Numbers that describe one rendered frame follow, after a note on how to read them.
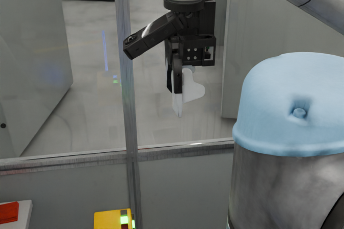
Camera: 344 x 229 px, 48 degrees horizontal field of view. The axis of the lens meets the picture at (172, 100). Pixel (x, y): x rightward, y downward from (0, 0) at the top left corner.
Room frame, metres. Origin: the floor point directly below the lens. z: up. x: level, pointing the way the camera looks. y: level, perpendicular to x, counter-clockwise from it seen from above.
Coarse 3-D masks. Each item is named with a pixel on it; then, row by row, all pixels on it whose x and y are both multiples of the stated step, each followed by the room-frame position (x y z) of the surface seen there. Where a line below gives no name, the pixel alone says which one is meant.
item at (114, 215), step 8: (96, 216) 0.73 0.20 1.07; (104, 216) 0.73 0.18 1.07; (112, 216) 0.73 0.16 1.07; (120, 216) 0.73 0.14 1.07; (128, 216) 0.73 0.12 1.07; (96, 224) 0.70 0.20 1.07; (104, 224) 0.70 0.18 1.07; (112, 224) 0.70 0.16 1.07; (120, 224) 0.70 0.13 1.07; (128, 224) 0.70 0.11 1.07
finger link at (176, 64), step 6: (174, 54) 0.61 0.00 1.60; (174, 60) 0.60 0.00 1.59; (180, 60) 0.61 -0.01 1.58; (174, 66) 0.60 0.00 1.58; (180, 66) 0.60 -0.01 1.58; (174, 72) 0.59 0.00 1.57; (180, 72) 0.60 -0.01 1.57; (174, 78) 0.59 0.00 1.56; (180, 78) 0.59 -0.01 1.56; (174, 84) 0.59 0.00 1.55; (180, 84) 0.60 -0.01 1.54; (174, 90) 0.59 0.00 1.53; (180, 90) 0.60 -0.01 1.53
